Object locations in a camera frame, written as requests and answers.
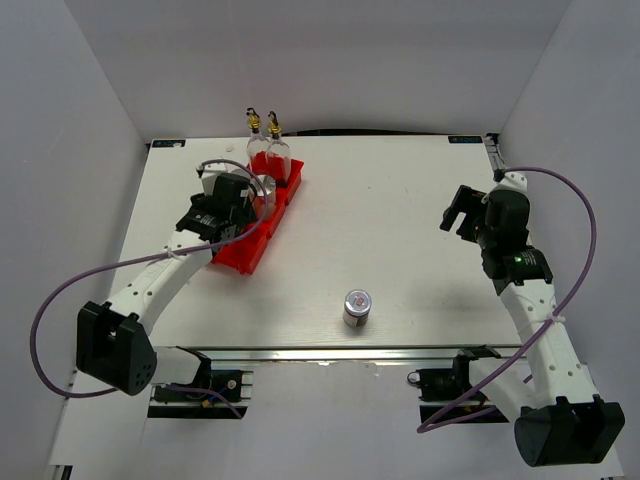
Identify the blue logo sticker right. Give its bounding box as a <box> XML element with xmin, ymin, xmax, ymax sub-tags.
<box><xmin>448</xmin><ymin>135</ymin><xmax>484</xmax><ymax>144</ymax></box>

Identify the red plastic compartment bin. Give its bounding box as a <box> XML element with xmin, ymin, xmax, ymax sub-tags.
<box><xmin>211</xmin><ymin>160</ymin><xmax>304</xmax><ymax>274</ymax></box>

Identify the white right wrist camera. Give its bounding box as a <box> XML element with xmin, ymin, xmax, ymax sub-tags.
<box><xmin>493</xmin><ymin>169</ymin><xmax>528</xmax><ymax>194</ymax></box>

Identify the clear bottle gold pourer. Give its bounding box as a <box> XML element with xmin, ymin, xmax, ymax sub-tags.
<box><xmin>246</xmin><ymin>107</ymin><xmax>269</xmax><ymax>175</ymax></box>

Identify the aluminium table rail right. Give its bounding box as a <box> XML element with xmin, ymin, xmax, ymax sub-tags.
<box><xmin>483</xmin><ymin>133</ymin><xmax>507</xmax><ymax>171</ymax></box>

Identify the aluminium front rail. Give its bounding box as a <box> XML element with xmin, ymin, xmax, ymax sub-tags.
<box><xmin>149</xmin><ymin>344</ymin><xmax>534</xmax><ymax>364</ymax></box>

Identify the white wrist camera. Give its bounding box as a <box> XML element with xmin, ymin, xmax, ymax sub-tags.
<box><xmin>493</xmin><ymin>169</ymin><xmax>528</xmax><ymax>194</ymax></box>
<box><xmin>196</xmin><ymin>163</ymin><xmax>229</xmax><ymax>196</ymax></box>

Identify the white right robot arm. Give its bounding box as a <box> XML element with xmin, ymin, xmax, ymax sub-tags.
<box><xmin>440</xmin><ymin>186</ymin><xmax>625</xmax><ymax>467</ymax></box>

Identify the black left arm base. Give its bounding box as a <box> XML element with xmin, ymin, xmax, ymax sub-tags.
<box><xmin>147</xmin><ymin>367</ymin><xmax>254</xmax><ymax>420</ymax></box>

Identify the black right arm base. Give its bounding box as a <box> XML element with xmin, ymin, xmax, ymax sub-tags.
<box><xmin>407</xmin><ymin>368</ymin><xmax>508</xmax><ymax>424</ymax></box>

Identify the small red label jar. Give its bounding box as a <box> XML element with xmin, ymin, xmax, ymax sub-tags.
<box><xmin>343</xmin><ymin>289</ymin><xmax>372</xmax><ymax>328</ymax></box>

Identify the tall white powder shaker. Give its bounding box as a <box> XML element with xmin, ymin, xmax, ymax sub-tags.
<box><xmin>250</xmin><ymin>174</ymin><xmax>277</xmax><ymax>221</ymax></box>

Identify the dark sauce bottle gold pourer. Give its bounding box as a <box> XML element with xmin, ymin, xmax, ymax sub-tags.
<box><xmin>266</xmin><ymin>111</ymin><xmax>292</xmax><ymax>187</ymax></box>

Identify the blue logo sticker left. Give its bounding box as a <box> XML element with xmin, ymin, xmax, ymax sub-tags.
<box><xmin>151</xmin><ymin>139</ymin><xmax>186</xmax><ymax>149</ymax></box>

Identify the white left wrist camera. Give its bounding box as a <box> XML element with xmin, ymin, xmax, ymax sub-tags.
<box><xmin>196</xmin><ymin>163</ymin><xmax>229</xmax><ymax>196</ymax></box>

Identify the blue logo sticker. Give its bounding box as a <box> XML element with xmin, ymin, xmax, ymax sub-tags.
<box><xmin>151</xmin><ymin>139</ymin><xmax>186</xmax><ymax>149</ymax></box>
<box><xmin>448</xmin><ymin>135</ymin><xmax>484</xmax><ymax>144</ymax></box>

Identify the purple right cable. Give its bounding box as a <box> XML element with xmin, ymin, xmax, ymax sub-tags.
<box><xmin>415</xmin><ymin>167</ymin><xmax>599</xmax><ymax>435</ymax></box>

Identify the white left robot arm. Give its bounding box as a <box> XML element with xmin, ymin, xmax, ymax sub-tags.
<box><xmin>76</xmin><ymin>165</ymin><xmax>257</xmax><ymax>399</ymax></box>

